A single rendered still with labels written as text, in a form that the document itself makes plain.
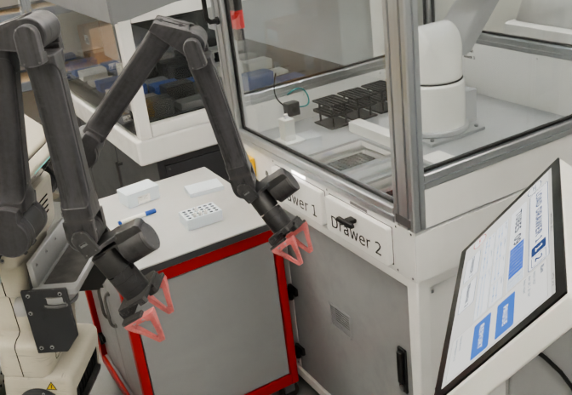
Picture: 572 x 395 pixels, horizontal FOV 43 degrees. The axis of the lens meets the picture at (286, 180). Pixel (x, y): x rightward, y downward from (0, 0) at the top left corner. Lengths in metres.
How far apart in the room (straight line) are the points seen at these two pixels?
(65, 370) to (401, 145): 0.94
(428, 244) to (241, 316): 0.84
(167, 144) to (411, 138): 1.40
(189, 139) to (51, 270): 1.34
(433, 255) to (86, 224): 0.91
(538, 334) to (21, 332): 1.14
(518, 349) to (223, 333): 1.44
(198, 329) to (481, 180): 1.05
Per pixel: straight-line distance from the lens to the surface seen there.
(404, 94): 1.69
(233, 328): 2.48
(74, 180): 1.36
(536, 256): 1.31
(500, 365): 1.21
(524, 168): 2.04
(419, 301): 1.94
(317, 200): 2.15
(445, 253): 1.92
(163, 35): 1.67
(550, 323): 1.16
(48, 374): 1.80
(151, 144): 2.88
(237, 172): 1.78
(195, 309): 2.38
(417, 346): 2.02
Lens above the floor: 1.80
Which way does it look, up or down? 23 degrees down
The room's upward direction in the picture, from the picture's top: 7 degrees counter-clockwise
